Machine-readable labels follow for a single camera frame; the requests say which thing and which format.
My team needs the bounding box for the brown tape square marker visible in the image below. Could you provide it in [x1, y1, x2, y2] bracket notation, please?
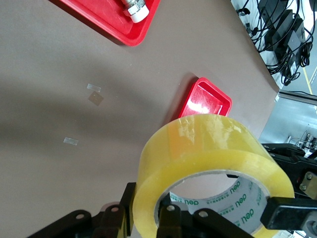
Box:
[88, 90, 105, 107]

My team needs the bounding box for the white capped metal pipe fitting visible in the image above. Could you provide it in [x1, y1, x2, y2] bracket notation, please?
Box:
[120, 0, 150, 23]

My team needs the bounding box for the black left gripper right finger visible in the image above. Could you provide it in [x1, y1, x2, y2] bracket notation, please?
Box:
[157, 203, 253, 238]

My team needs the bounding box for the grey metal frame beam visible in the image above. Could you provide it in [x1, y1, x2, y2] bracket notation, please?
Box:
[274, 90, 317, 105]

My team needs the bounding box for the yellow clear packing tape roll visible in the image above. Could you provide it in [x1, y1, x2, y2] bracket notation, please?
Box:
[132, 114, 295, 236]

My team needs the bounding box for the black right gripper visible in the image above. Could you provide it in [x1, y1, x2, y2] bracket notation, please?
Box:
[260, 143, 317, 230]

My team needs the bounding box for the red plastic tray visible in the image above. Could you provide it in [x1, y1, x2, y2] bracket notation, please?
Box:
[58, 0, 161, 47]
[178, 77, 233, 119]

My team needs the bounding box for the black power adapter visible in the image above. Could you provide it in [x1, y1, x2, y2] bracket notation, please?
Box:
[281, 31, 307, 76]
[264, 9, 305, 54]

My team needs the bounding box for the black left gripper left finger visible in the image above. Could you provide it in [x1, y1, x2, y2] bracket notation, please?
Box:
[24, 182, 136, 238]

